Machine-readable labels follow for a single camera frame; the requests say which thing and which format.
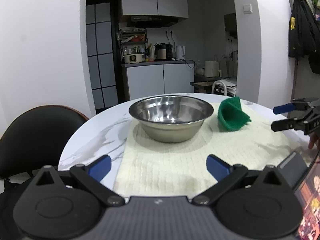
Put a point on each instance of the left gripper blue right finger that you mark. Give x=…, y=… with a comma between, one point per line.
x=227, y=176

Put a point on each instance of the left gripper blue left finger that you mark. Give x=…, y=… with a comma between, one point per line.
x=89, y=177

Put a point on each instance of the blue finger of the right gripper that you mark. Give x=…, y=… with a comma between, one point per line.
x=287, y=124
x=287, y=107

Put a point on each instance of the green scouring pad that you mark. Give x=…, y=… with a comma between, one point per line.
x=231, y=116

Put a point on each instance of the stainless steel bowl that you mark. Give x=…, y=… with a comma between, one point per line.
x=171, y=118

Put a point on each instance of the white lower kitchen cabinet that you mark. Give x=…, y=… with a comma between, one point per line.
x=157, y=78

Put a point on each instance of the person's right hand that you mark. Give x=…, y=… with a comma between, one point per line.
x=314, y=141

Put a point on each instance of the cream woven table mat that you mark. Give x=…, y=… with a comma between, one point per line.
x=151, y=168

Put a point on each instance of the white metal trolley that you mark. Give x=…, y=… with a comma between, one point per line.
x=225, y=87

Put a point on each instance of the black hanging jacket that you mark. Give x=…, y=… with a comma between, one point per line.
x=304, y=34

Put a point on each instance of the black chair with wood rim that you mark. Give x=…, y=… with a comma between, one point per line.
x=37, y=138

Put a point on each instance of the colourful phone screen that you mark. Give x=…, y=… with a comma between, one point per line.
x=308, y=195

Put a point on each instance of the white air fryer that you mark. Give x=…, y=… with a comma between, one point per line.
x=211, y=69

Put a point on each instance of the white electric kettle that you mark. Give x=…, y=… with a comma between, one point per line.
x=180, y=52

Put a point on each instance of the white rice cooker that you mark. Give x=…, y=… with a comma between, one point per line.
x=133, y=58

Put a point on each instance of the black coffee maker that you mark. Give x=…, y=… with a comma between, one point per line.
x=163, y=52

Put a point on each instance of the black metal spice rack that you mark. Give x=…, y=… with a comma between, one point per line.
x=132, y=41

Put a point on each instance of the black framed glass door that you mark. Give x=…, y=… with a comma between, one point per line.
x=102, y=18

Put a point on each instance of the black range hood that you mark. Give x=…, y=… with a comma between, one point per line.
x=152, y=21

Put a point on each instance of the white wall switch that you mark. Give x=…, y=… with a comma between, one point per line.
x=247, y=9

